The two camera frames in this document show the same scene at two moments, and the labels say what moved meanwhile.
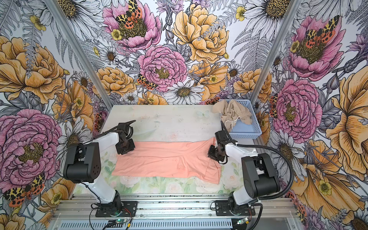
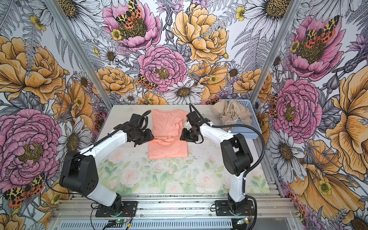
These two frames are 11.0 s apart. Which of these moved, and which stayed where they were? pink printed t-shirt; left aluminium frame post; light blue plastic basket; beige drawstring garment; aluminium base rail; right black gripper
Moved: pink printed t-shirt; right black gripper
Stayed: beige drawstring garment; aluminium base rail; light blue plastic basket; left aluminium frame post
